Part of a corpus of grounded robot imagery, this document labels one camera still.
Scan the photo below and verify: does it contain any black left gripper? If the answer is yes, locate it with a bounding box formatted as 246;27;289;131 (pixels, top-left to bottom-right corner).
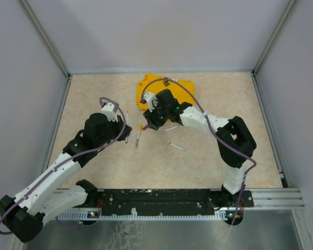
95;114;131;148

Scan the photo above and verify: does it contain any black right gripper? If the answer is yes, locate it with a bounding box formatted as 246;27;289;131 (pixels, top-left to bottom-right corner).
143;101;169;131

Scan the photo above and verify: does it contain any white yellow whiteboard marker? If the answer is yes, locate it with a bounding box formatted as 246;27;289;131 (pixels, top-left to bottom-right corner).
135;128;141;149

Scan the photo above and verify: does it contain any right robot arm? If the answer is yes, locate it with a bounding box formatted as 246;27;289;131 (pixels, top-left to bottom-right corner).
141;89;257;206

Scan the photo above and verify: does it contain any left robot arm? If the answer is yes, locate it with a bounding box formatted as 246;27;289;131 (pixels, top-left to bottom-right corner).
0;113;132;243

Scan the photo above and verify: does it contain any yellow folded t-shirt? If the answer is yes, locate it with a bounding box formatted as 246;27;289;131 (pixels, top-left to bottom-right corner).
136;73;195;110

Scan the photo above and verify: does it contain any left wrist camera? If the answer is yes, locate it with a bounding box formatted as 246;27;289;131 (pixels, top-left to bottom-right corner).
101;102;118;122

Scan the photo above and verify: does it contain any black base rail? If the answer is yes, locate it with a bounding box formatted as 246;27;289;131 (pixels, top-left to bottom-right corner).
39;189;255;222

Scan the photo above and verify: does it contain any aluminium frame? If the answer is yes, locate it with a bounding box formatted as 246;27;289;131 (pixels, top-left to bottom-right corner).
7;0;313;250

